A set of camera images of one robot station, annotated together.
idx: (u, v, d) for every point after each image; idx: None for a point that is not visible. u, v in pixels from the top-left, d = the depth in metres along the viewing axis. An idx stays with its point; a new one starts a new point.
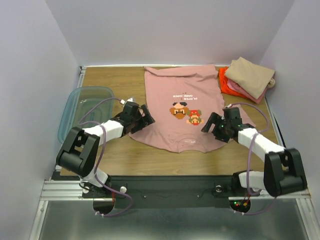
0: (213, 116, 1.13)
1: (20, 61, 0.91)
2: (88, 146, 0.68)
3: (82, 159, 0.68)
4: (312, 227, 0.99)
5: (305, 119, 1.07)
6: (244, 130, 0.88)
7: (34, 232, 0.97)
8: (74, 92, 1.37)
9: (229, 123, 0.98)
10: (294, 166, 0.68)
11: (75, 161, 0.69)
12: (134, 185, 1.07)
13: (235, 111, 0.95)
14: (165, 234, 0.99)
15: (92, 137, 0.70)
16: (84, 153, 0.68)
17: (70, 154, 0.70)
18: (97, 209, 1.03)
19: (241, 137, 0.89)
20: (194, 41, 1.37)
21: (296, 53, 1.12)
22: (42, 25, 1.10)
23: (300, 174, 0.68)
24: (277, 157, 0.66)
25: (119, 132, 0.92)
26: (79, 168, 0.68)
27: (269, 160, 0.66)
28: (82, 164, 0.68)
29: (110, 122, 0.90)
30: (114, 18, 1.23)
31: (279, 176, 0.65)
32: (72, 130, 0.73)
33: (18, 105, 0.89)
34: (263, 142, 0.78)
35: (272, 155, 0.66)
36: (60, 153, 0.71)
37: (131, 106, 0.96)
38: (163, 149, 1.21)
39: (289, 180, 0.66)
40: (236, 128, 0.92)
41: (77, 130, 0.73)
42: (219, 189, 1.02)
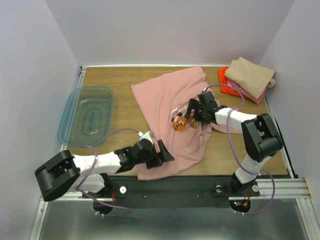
0: (192, 103, 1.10)
1: (20, 61, 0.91)
2: (64, 178, 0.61)
3: (52, 187, 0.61)
4: (312, 227, 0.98)
5: (305, 119, 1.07)
6: (220, 110, 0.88)
7: (34, 232, 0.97)
8: (74, 92, 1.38)
9: (204, 108, 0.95)
10: (268, 127, 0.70)
11: (46, 185, 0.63)
12: (134, 185, 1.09)
13: (209, 95, 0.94)
14: (165, 234, 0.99)
15: (72, 171, 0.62)
16: (56, 182, 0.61)
17: (48, 175, 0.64)
18: (97, 209, 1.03)
19: (219, 119, 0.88)
20: (194, 40, 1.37)
21: (297, 53, 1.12)
22: (43, 25, 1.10)
23: (275, 133, 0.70)
24: (252, 124, 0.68)
25: (114, 169, 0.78)
26: (44, 194, 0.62)
27: (245, 128, 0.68)
28: (49, 192, 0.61)
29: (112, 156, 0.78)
30: (114, 18, 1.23)
31: (258, 139, 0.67)
32: (61, 153, 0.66)
33: (18, 105, 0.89)
34: (238, 115, 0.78)
35: (247, 122, 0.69)
36: (41, 167, 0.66)
37: (141, 147, 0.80)
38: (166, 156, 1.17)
39: (267, 141, 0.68)
40: (213, 112, 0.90)
41: (66, 155, 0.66)
42: (219, 189, 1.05)
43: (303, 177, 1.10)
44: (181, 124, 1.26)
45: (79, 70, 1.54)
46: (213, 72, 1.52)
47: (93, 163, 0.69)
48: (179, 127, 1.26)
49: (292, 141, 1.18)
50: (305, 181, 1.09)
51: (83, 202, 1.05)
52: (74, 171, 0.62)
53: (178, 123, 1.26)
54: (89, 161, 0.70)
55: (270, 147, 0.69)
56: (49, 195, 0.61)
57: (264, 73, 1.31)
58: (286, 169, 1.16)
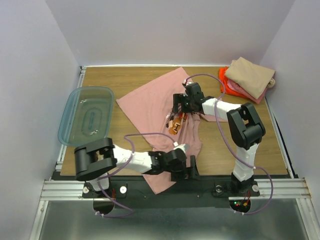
0: (177, 98, 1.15)
1: (20, 60, 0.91)
2: (101, 165, 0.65)
3: (87, 169, 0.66)
4: (312, 227, 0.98)
5: (305, 119, 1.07)
6: (207, 101, 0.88)
7: (34, 232, 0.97)
8: (74, 92, 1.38)
9: (191, 99, 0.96)
10: (252, 115, 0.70)
11: (82, 164, 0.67)
12: (133, 185, 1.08)
13: (196, 87, 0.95)
14: (165, 234, 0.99)
15: (109, 161, 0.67)
16: (92, 166, 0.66)
17: (85, 155, 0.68)
18: (97, 209, 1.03)
19: (206, 110, 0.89)
20: (194, 40, 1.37)
21: (297, 53, 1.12)
22: (43, 25, 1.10)
23: (258, 121, 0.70)
24: (237, 112, 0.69)
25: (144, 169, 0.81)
26: (79, 172, 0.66)
27: (230, 117, 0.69)
28: (83, 173, 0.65)
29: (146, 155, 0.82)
30: (114, 19, 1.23)
31: (242, 127, 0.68)
32: (104, 140, 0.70)
33: (18, 105, 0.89)
34: (224, 106, 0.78)
35: (232, 112, 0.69)
36: (82, 146, 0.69)
37: (174, 157, 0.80)
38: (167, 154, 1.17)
39: (251, 129, 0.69)
40: (201, 103, 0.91)
41: (107, 144, 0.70)
42: (219, 189, 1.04)
43: (303, 177, 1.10)
44: (179, 126, 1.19)
45: (79, 70, 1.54)
46: (213, 72, 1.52)
47: (130, 158, 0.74)
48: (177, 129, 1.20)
49: (292, 141, 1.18)
50: (305, 181, 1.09)
51: (83, 202, 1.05)
52: (111, 161, 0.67)
53: (175, 126, 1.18)
54: (125, 154, 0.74)
55: (254, 134, 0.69)
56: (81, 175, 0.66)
57: (264, 73, 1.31)
58: (286, 169, 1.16)
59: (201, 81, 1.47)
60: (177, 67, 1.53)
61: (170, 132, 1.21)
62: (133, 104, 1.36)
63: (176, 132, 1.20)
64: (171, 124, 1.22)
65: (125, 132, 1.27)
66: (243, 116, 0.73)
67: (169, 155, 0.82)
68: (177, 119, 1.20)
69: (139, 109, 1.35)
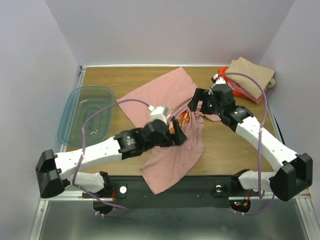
0: (199, 94, 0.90)
1: (20, 60, 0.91)
2: (45, 183, 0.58)
3: (40, 191, 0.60)
4: (313, 227, 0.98)
5: (305, 119, 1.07)
6: (244, 123, 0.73)
7: (34, 232, 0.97)
8: (74, 92, 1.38)
9: (220, 107, 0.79)
10: (308, 170, 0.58)
11: (37, 188, 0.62)
12: (133, 185, 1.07)
13: (228, 93, 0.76)
14: (165, 234, 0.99)
15: (50, 175, 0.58)
16: (41, 187, 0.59)
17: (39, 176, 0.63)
18: (97, 209, 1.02)
19: (240, 131, 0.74)
20: (194, 40, 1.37)
21: (296, 52, 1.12)
22: (43, 25, 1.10)
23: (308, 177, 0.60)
24: (293, 169, 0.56)
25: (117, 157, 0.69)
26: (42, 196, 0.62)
27: (284, 173, 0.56)
28: (40, 196, 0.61)
29: (114, 143, 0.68)
30: (114, 18, 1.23)
31: (292, 186, 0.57)
32: (43, 154, 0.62)
33: (18, 105, 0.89)
34: (272, 145, 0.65)
35: (287, 168, 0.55)
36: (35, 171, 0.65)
37: (152, 129, 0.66)
38: (167, 155, 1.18)
39: (300, 184, 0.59)
40: (234, 117, 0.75)
41: (47, 158, 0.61)
42: (219, 189, 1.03)
43: None
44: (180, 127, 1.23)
45: (79, 70, 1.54)
46: (213, 72, 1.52)
47: (78, 161, 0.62)
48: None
49: (292, 141, 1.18)
50: None
51: (83, 202, 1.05)
52: (55, 174, 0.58)
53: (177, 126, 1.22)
54: (74, 158, 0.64)
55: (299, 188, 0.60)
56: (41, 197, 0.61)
57: (264, 73, 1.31)
58: None
59: (201, 81, 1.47)
60: (177, 67, 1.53)
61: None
62: (134, 103, 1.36)
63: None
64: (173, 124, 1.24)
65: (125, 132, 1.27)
66: (293, 164, 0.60)
67: (146, 129, 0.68)
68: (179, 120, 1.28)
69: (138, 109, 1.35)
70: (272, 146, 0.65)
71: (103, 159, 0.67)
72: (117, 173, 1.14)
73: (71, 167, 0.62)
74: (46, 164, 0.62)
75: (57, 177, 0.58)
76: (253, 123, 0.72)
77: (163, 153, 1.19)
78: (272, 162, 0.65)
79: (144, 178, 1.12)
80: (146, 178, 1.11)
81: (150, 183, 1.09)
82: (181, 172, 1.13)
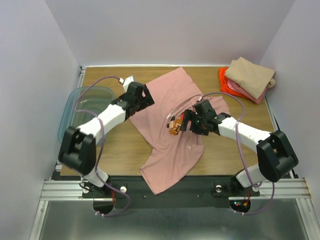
0: (188, 113, 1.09)
1: (20, 60, 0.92)
2: (84, 147, 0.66)
3: (80, 162, 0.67)
4: (312, 227, 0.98)
5: (305, 119, 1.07)
6: (224, 123, 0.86)
7: (34, 232, 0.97)
8: (74, 92, 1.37)
9: (203, 117, 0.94)
10: (284, 147, 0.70)
11: (74, 163, 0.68)
12: (134, 185, 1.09)
13: (206, 104, 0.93)
14: (165, 234, 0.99)
15: (86, 139, 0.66)
16: (81, 156, 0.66)
17: (70, 154, 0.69)
18: (97, 209, 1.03)
19: (223, 130, 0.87)
20: (194, 40, 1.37)
21: (296, 52, 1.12)
22: (42, 25, 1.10)
23: (290, 152, 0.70)
24: (268, 146, 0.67)
25: (122, 117, 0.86)
26: (79, 168, 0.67)
27: (261, 150, 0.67)
28: (82, 166, 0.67)
29: (111, 107, 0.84)
30: (114, 18, 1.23)
31: (274, 161, 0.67)
32: (67, 131, 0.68)
33: (18, 105, 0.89)
34: (248, 131, 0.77)
35: (263, 145, 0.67)
36: (60, 155, 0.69)
37: (136, 87, 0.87)
38: (167, 156, 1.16)
39: (283, 161, 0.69)
40: (215, 121, 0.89)
41: (73, 131, 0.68)
42: (219, 189, 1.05)
43: (303, 177, 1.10)
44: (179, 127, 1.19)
45: (79, 70, 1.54)
46: (213, 72, 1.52)
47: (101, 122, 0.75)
48: (177, 130, 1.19)
49: (292, 141, 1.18)
50: (305, 181, 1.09)
51: (83, 202, 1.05)
52: (91, 136, 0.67)
53: (176, 127, 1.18)
54: (95, 122, 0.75)
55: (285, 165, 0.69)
56: (82, 168, 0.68)
57: (264, 73, 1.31)
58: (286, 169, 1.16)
59: (201, 81, 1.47)
60: (177, 67, 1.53)
61: (170, 133, 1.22)
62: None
63: (176, 132, 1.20)
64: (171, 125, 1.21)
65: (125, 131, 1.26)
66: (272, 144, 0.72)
67: (131, 89, 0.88)
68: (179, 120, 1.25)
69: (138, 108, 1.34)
70: (249, 133, 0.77)
71: (113, 121, 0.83)
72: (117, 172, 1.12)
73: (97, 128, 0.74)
74: (73, 138, 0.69)
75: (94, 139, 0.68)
76: (231, 121, 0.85)
77: (163, 152, 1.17)
78: (252, 146, 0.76)
79: (144, 177, 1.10)
80: (146, 178, 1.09)
81: (150, 182, 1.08)
82: (181, 172, 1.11)
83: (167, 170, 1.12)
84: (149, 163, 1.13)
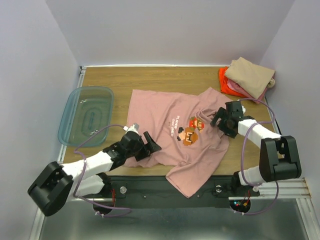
0: (221, 111, 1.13)
1: (21, 61, 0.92)
2: (60, 184, 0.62)
3: (48, 200, 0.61)
4: (313, 227, 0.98)
5: (305, 119, 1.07)
6: (243, 121, 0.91)
7: (34, 232, 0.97)
8: (74, 92, 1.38)
9: (230, 115, 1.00)
10: (290, 152, 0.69)
11: (41, 201, 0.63)
12: (134, 184, 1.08)
13: (237, 104, 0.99)
14: (166, 234, 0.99)
15: (65, 180, 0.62)
16: (52, 193, 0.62)
17: (41, 189, 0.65)
18: (97, 210, 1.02)
19: (241, 128, 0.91)
20: (194, 41, 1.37)
21: (296, 52, 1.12)
22: (43, 25, 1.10)
23: (294, 160, 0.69)
24: (273, 143, 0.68)
25: (106, 168, 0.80)
26: (43, 208, 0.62)
27: (264, 145, 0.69)
28: (48, 205, 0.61)
29: (100, 156, 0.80)
30: (114, 18, 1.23)
31: (273, 162, 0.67)
32: (48, 165, 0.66)
33: (19, 104, 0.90)
34: (261, 130, 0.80)
35: (267, 140, 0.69)
36: (32, 186, 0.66)
37: (129, 139, 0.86)
38: (193, 158, 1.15)
39: (284, 165, 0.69)
40: (237, 119, 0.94)
41: (55, 167, 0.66)
42: (219, 189, 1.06)
43: (303, 177, 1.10)
44: (191, 136, 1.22)
45: (79, 70, 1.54)
46: (213, 72, 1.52)
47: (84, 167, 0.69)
48: (191, 138, 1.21)
49: None
50: (305, 181, 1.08)
51: (83, 202, 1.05)
52: (68, 178, 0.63)
53: (188, 136, 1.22)
54: (79, 166, 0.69)
55: (285, 171, 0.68)
56: (47, 208, 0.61)
57: (264, 73, 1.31)
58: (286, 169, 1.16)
59: (201, 81, 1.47)
60: (176, 67, 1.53)
61: (185, 145, 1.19)
62: (136, 104, 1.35)
63: (191, 142, 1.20)
64: (183, 136, 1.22)
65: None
66: (280, 148, 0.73)
67: (124, 141, 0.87)
68: (188, 128, 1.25)
69: (140, 108, 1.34)
70: (260, 131, 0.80)
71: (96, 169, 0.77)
72: (125, 173, 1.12)
73: (79, 172, 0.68)
74: (52, 174, 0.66)
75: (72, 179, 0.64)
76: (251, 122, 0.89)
77: (188, 156, 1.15)
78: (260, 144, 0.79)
79: (172, 183, 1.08)
80: (175, 184, 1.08)
81: (180, 187, 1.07)
82: (208, 172, 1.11)
83: (195, 172, 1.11)
84: (176, 170, 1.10)
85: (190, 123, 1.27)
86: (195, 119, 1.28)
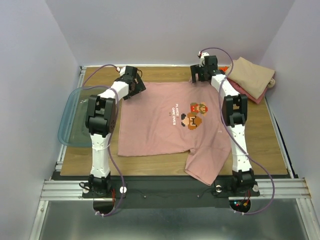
0: (194, 68, 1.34)
1: (20, 60, 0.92)
2: (109, 105, 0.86)
3: (106, 119, 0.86)
4: (313, 227, 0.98)
5: (305, 119, 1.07)
6: (216, 76, 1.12)
7: (34, 233, 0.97)
8: (74, 92, 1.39)
9: (206, 68, 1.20)
10: (242, 106, 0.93)
11: (102, 123, 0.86)
12: (133, 184, 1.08)
13: (213, 58, 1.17)
14: (166, 234, 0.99)
15: (110, 100, 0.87)
16: (107, 114, 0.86)
17: (95, 117, 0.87)
18: (97, 209, 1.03)
19: (213, 82, 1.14)
20: (194, 40, 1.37)
21: (296, 53, 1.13)
22: (42, 24, 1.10)
23: (244, 112, 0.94)
24: (230, 99, 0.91)
25: (126, 91, 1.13)
26: (106, 126, 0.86)
27: (225, 102, 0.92)
28: (108, 123, 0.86)
29: (117, 84, 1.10)
30: (113, 18, 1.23)
31: (229, 112, 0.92)
32: (91, 98, 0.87)
33: (19, 103, 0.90)
34: (226, 87, 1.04)
35: (227, 98, 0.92)
36: (87, 118, 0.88)
37: (133, 67, 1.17)
38: (203, 145, 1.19)
39: (236, 114, 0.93)
40: (211, 73, 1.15)
41: (96, 97, 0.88)
42: (219, 189, 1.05)
43: (303, 177, 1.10)
44: (195, 120, 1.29)
45: (79, 70, 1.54)
46: None
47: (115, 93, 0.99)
48: (195, 122, 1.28)
49: (292, 141, 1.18)
50: (305, 181, 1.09)
51: (83, 202, 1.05)
52: (110, 100, 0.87)
53: (192, 120, 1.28)
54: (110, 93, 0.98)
55: (238, 117, 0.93)
56: (107, 125, 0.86)
57: (265, 74, 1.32)
58: (286, 169, 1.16)
59: None
60: (176, 67, 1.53)
61: (191, 129, 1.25)
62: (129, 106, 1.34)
63: (195, 125, 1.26)
64: (187, 121, 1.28)
65: (124, 118, 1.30)
66: (237, 102, 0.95)
67: (128, 70, 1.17)
68: (190, 114, 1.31)
69: (139, 108, 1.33)
70: (225, 88, 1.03)
71: (121, 93, 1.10)
72: (128, 173, 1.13)
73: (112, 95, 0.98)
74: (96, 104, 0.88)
75: (114, 100, 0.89)
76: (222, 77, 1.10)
77: (195, 140, 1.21)
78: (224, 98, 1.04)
79: (192, 174, 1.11)
80: (194, 174, 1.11)
81: (200, 177, 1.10)
82: (221, 155, 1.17)
83: (210, 159, 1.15)
84: (190, 161, 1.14)
85: (191, 108, 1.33)
86: (196, 104, 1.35)
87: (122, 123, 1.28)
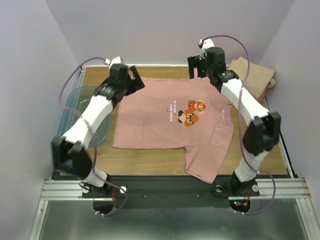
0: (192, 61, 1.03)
1: (20, 60, 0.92)
2: (77, 155, 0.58)
3: (77, 168, 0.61)
4: (312, 227, 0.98)
5: (305, 119, 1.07)
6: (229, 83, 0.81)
7: (34, 232, 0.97)
8: (74, 92, 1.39)
9: (211, 67, 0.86)
10: (275, 128, 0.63)
11: (71, 172, 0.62)
12: (134, 185, 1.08)
13: (220, 54, 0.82)
14: (165, 234, 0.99)
15: (77, 147, 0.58)
16: (76, 162, 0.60)
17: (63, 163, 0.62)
18: (97, 209, 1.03)
19: (225, 89, 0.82)
20: (194, 40, 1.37)
21: (296, 53, 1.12)
22: (42, 23, 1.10)
23: (276, 135, 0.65)
24: (260, 122, 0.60)
25: (110, 107, 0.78)
26: (78, 173, 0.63)
27: (252, 126, 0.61)
28: (79, 169, 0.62)
29: (97, 98, 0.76)
30: (113, 18, 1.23)
31: (258, 140, 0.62)
32: (52, 144, 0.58)
33: (19, 103, 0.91)
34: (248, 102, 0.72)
35: (256, 122, 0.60)
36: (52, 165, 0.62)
37: (119, 69, 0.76)
38: (202, 144, 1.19)
39: (265, 138, 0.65)
40: (221, 77, 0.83)
41: (57, 143, 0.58)
42: (219, 189, 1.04)
43: (303, 177, 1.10)
44: (192, 117, 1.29)
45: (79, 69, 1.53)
46: None
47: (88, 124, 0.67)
48: (192, 120, 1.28)
49: (292, 141, 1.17)
50: (305, 181, 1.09)
51: (83, 202, 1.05)
52: (77, 146, 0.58)
53: (189, 117, 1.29)
54: (82, 125, 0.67)
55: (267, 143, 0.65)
56: (79, 172, 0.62)
57: (265, 73, 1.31)
58: (286, 169, 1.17)
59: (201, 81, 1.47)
60: (176, 67, 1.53)
61: (187, 125, 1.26)
62: (128, 106, 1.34)
63: (192, 122, 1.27)
64: (184, 118, 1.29)
65: (122, 112, 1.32)
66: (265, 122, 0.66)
67: (114, 73, 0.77)
68: (188, 111, 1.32)
69: (138, 108, 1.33)
70: (246, 104, 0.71)
71: (101, 114, 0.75)
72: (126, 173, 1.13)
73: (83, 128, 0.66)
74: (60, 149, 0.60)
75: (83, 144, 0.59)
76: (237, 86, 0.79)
77: (192, 138, 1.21)
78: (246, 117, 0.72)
79: (193, 174, 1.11)
80: (195, 174, 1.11)
81: (201, 176, 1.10)
82: (221, 154, 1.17)
83: (211, 159, 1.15)
84: (190, 160, 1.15)
85: (189, 105, 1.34)
86: (194, 102, 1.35)
87: (121, 119, 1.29)
